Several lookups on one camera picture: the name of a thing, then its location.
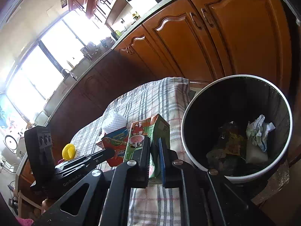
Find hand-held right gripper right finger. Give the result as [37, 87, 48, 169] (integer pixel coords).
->
[158, 138, 277, 226]

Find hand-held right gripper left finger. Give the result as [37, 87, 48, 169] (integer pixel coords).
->
[33, 135, 152, 226]

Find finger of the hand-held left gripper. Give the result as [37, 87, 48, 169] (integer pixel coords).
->
[55, 148, 116, 171]

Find red snack packet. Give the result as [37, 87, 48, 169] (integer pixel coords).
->
[96, 127, 130, 167]

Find green milk carton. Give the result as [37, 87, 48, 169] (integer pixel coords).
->
[123, 114, 170, 185]

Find yellow snack wrapper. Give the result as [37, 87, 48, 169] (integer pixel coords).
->
[223, 132, 245, 156]

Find white waste bin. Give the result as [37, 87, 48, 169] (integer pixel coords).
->
[181, 75, 293, 183]

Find white blue wrapper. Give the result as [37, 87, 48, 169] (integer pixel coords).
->
[246, 115, 275, 152]

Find yellow foam fruit net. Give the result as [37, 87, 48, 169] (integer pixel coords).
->
[62, 143, 77, 160]

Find large white foam fruit net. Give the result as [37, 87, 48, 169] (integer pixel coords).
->
[101, 111, 127, 134]

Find plaid tablecloth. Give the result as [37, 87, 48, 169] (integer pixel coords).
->
[71, 76, 205, 226]

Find sink faucet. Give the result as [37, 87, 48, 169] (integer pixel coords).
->
[61, 69, 77, 81]

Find kitchen window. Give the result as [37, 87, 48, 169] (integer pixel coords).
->
[5, 12, 112, 123]

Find wooden lower cabinets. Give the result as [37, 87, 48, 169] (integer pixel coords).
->
[17, 0, 297, 193]

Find wooden cabinets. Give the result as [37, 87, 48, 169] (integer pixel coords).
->
[68, 0, 128, 26]
[17, 0, 297, 193]

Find wooden upper cabinets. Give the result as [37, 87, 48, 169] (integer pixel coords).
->
[68, 0, 128, 26]

